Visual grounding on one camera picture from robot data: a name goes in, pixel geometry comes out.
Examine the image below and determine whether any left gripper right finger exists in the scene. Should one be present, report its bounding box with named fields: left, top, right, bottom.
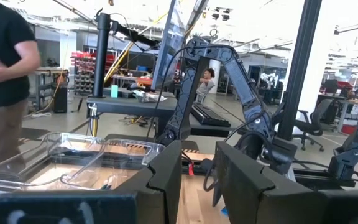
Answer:
left=213, top=141, right=358, bottom=224

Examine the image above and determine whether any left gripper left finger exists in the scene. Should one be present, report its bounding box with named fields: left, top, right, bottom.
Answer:
left=0, top=139, right=183, bottom=224

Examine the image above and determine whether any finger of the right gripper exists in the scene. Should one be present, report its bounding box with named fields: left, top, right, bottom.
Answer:
left=212, top=183, right=223, bottom=208

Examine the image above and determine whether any clear plastic bin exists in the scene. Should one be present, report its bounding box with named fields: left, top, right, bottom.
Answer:
left=60, top=138, right=167, bottom=191
left=0, top=132, right=107, bottom=200

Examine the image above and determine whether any black office chair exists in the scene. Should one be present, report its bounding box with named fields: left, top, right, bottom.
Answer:
left=293, top=98, right=334, bottom=152

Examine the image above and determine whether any hazard striped floor mat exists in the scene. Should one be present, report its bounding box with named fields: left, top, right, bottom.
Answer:
left=106, top=139, right=200, bottom=154

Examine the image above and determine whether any black keyboard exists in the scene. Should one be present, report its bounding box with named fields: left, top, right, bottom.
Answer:
left=190, top=102, right=232, bottom=128

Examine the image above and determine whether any black desk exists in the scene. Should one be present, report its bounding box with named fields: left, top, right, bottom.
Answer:
left=86, top=90, right=239, bottom=138

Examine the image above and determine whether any clear plastic bag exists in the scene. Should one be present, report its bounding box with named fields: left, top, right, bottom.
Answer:
left=132, top=89, right=168, bottom=103

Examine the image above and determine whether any black computer monitor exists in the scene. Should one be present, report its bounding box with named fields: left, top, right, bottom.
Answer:
left=150, top=0, right=186, bottom=91

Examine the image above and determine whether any black monitor pole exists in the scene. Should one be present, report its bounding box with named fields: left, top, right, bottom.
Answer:
left=92, top=12, right=161, bottom=98

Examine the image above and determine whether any red parts shelf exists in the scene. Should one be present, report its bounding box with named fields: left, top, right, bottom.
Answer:
left=70, top=50, right=115, bottom=96

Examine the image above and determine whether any black aluminium frame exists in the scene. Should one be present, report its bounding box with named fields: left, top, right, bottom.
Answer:
left=178, top=0, right=358, bottom=189

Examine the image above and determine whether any yellow cable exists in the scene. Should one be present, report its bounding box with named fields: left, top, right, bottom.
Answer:
left=90, top=104, right=101, bottom=138

